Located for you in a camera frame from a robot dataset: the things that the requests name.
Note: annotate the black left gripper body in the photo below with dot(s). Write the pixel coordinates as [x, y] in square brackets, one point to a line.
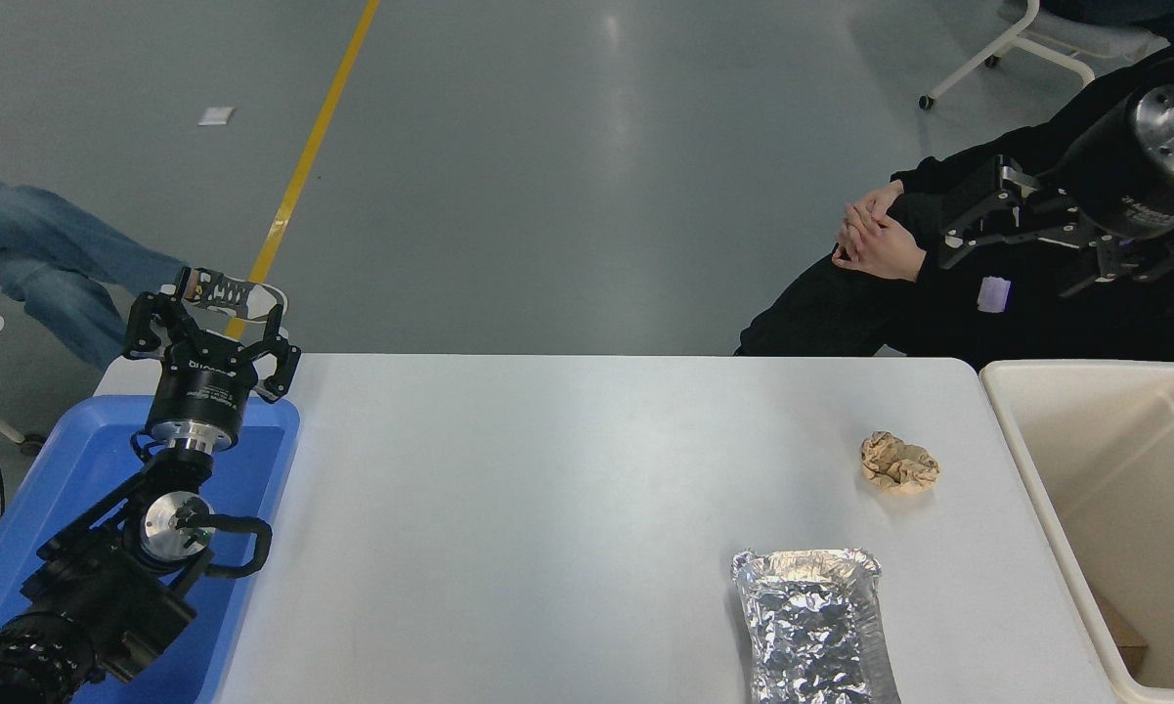
[201, 396]

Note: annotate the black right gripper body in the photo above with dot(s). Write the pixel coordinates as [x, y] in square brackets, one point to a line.
[1114, 186]

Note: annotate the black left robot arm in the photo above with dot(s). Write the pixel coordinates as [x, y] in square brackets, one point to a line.
[108, 596]

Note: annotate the person's hand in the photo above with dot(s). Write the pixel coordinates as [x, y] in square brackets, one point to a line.
[885, 249]
[875, 205]

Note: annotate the blue plastic tray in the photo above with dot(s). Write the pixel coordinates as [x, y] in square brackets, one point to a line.
[88, 460]

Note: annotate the person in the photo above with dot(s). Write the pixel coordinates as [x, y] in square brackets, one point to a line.
[841, 313]
[39, 244]

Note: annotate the white wheeled chair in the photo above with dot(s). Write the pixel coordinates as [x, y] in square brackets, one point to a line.
[1012, 39]

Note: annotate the large pale plastic bin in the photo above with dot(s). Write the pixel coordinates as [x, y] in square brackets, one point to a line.
[1114, 460]

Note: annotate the white paper scrap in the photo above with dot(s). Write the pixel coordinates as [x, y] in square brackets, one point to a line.
[216, 115]

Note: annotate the crumpled tan paper ball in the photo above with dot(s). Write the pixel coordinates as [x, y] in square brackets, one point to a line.
[897, 462]

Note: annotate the silver foil tray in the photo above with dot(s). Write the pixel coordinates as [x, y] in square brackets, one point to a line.
[811, 626]

